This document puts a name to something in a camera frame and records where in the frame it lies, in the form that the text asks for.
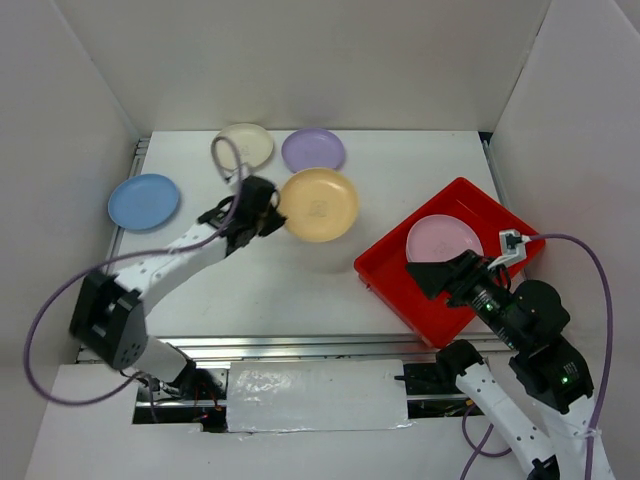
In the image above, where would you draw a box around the cream plate at back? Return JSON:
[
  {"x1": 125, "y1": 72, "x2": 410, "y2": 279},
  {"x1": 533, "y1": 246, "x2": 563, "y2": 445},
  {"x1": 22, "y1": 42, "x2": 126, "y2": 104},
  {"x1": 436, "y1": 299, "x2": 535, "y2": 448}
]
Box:
[{"x1": 211, "y1": 123, "x2": 274, "y2": 172}]

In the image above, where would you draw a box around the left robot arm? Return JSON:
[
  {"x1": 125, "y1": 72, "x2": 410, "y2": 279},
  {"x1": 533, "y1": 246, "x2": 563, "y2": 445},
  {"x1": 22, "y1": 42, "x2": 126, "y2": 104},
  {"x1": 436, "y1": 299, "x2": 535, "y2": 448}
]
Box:
[{"x1": 69, "y1": 175, "x2": 286, "y2": 399}]

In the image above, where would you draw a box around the blue plate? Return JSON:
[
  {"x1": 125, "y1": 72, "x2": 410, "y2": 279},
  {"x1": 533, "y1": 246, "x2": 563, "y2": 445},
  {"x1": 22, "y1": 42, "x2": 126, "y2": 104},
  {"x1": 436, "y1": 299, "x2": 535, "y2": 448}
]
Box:
[{"x1": 107, "y1": 174, "x2": 181, "y2": 231}]

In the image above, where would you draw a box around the pink plate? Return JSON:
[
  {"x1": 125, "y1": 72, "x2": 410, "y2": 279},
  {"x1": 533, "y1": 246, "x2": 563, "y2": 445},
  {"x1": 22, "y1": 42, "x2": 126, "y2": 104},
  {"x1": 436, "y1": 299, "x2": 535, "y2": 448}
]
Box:
[{"x1": 405, "y1": 215, "x2": 484, "y2": 263}]

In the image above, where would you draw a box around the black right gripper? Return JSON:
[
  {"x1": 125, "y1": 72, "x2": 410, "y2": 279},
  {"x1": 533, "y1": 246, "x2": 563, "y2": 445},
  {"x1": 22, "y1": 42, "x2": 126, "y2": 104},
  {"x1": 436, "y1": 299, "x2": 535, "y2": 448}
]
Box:
[{"x1": 403, "y1": 244, "x2": 524, "y2": 347}]

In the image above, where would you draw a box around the purple plate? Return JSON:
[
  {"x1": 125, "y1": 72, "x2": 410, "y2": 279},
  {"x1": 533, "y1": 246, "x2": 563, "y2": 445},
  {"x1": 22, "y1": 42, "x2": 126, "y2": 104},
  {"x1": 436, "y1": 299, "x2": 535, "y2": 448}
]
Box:
[{"x1": 281, "y1": 128, "x2": 346, "y2": 173}]

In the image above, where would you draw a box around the red plastic bin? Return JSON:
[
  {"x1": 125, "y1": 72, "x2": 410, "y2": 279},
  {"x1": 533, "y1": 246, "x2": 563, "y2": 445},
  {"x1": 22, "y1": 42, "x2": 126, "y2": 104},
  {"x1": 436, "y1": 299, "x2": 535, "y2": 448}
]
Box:
[{"x1": 354, "y1": 177, "x2": 537, "y2": 348}]

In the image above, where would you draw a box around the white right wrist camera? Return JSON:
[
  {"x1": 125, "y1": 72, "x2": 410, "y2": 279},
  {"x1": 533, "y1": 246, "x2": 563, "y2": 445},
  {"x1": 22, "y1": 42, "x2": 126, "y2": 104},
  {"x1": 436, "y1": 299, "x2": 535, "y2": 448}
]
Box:
[{"x1": 489, "y1": 229, "x2": 530, "y2": 269}]

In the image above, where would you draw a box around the orange plate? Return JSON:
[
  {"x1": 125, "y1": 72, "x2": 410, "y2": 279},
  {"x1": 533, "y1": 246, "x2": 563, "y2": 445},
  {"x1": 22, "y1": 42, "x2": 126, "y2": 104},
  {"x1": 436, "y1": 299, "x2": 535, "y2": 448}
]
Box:
[{"x1": 278, "y1": 168, "x2": 360, "y2": 243}]

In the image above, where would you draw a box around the white tape patch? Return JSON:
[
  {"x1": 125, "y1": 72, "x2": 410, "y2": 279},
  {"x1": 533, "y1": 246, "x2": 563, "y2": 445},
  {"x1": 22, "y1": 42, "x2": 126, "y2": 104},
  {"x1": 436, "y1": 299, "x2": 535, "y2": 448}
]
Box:
[{"x1": 226, "y1": 360, "x2": 411, "y2": 433}]

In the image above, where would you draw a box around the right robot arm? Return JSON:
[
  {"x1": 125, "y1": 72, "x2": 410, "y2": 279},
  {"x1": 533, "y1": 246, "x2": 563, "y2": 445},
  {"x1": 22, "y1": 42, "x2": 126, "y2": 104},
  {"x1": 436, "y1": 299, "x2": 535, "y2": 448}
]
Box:
[{"x1": 406, "y1": 250, "x2": 614, "y2": 479}]

